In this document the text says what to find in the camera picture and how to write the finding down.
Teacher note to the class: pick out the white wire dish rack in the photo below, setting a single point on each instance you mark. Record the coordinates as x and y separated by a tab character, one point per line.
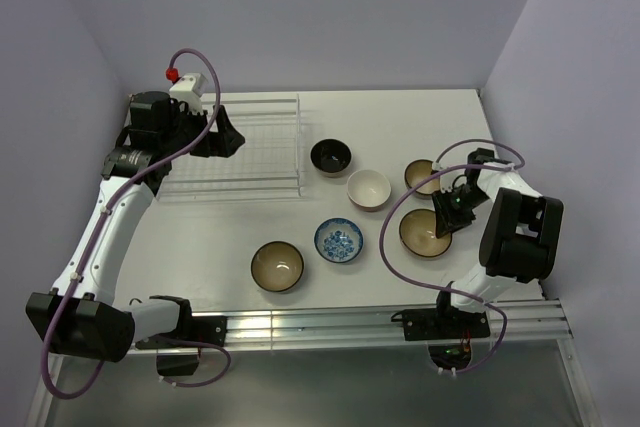
266	167

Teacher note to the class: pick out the black glazed bowl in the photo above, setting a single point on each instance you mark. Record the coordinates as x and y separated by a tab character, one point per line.
331	157

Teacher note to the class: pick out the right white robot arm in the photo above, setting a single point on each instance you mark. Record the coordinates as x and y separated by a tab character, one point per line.
520	239

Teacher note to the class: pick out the small tan bowl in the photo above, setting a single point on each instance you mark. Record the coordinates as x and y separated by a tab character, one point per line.
416	172

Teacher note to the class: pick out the white bowl red outside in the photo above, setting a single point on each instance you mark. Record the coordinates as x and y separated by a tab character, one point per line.
369	190

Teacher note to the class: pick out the tan bowl speckled outside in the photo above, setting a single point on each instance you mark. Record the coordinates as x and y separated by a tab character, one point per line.
417	232

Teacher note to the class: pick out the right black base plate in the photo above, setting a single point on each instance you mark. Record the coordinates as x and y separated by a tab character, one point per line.
431	324

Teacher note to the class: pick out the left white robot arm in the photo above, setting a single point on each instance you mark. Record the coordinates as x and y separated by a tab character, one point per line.
77	316

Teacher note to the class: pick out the aluminium rail frame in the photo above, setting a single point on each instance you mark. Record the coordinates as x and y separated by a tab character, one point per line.
326	353

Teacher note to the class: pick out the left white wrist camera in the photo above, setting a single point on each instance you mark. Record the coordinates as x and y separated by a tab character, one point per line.
189	89

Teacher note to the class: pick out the blue white patterned bowl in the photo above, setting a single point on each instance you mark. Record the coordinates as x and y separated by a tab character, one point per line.
338	240

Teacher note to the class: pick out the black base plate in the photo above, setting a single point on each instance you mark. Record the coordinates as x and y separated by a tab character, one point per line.
431	324
210	330

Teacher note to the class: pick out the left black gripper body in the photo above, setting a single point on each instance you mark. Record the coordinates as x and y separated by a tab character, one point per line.
187	129

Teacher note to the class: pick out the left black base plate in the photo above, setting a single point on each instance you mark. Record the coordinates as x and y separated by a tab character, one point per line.
210	330

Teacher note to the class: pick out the tan bowl dark rim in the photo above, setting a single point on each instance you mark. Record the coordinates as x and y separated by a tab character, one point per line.
277	266

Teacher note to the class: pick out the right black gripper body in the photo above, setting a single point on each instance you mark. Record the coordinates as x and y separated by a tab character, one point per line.
465	199

